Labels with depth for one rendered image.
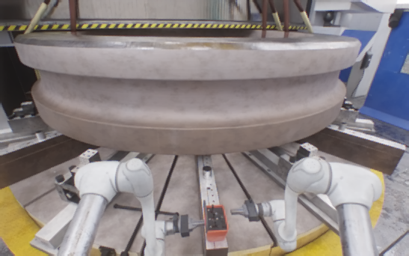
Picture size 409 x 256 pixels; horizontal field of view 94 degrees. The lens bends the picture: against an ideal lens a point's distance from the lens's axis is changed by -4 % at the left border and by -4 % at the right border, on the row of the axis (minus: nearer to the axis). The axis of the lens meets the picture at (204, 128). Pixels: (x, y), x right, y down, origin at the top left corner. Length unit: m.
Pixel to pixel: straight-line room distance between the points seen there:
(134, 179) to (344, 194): 0.80
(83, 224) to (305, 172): 0.83
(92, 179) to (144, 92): 1.00
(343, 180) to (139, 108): 1.53
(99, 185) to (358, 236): 0.94
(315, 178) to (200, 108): 1.14
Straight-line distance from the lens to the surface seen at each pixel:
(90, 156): 2.04
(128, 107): 1.89
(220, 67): 1.52
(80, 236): 0.88
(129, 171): 0.89
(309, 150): 2.15
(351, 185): 0.91
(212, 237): 1.38
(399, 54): 6.05
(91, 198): 0.93
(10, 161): 2.95
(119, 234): 2.03
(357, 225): 0.87
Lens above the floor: 1.89
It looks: 28 degrees down
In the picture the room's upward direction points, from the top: 1 degrees clockwise
